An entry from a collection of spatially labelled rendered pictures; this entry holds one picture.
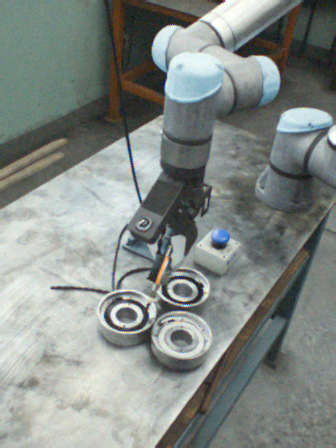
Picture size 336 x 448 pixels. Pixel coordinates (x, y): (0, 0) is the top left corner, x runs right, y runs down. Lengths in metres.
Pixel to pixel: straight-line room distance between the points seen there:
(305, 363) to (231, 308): 1.06
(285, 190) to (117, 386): 0.66
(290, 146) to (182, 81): 0.59
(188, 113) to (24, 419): 0.51
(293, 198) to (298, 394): 0.87
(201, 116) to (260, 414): 1.33
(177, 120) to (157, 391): 0.44
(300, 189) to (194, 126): 0.62
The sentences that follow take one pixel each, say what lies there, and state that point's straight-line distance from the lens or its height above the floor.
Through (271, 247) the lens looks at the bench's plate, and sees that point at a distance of 1.21.
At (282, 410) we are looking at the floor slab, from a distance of 1.93.
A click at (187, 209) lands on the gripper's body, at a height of 1.06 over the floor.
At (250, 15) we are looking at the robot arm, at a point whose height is 1.29.
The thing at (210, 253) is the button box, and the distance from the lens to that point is 1.08.
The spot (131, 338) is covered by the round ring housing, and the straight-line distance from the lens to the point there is 0.93.
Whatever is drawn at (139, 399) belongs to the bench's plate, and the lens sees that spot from 0.89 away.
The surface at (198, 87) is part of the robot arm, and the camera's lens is 0.72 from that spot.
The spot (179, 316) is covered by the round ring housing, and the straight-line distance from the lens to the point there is 0.97.
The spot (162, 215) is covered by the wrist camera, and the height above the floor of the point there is 1.07.
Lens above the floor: 1.54
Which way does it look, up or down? 37 degrees down
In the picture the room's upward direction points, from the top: 7 degrees clockwise
